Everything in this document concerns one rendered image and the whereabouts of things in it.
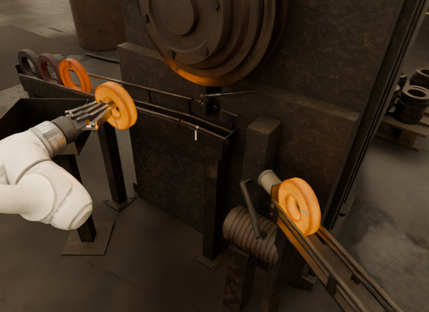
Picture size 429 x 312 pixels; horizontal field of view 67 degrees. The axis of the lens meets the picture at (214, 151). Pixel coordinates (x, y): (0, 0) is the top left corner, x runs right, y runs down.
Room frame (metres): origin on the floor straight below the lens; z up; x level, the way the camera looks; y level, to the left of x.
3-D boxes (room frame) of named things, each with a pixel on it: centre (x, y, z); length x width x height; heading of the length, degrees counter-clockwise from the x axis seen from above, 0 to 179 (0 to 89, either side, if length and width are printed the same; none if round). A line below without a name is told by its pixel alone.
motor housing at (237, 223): (0.69, -0.16, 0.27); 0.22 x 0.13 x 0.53; 58
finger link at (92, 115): (0.80, 0.35, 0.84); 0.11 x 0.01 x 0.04; 146
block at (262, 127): (0.87, -0.16, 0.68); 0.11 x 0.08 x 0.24; 148
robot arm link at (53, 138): (0.69, 0.44, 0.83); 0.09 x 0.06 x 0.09; 58
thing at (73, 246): (1.01, 0.62, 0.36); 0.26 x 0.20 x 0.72; 93
